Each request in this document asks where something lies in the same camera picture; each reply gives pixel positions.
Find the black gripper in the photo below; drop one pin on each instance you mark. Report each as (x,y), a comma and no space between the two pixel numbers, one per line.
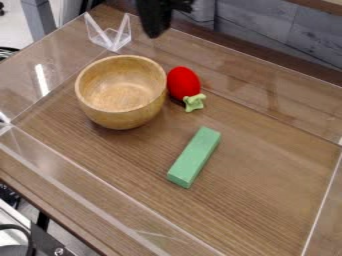
(155,14)

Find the red plush strawberry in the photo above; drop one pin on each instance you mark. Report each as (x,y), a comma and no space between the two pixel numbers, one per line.
(185,88)

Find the wooden bowl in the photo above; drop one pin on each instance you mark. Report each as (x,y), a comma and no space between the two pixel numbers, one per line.
(120,91)

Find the green rectangular block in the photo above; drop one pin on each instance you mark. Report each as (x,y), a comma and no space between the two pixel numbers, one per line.
(194,157)

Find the black table leg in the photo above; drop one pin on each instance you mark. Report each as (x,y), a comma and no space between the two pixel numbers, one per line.
(43,221)

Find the grey post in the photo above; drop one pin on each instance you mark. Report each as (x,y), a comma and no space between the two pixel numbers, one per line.
(39,16)

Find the clear acrylic tray enclosure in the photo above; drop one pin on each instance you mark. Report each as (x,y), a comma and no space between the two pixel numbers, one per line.
(266,198)

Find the black metal bracket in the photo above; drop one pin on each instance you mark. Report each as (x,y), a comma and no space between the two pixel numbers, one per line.
(46,245)

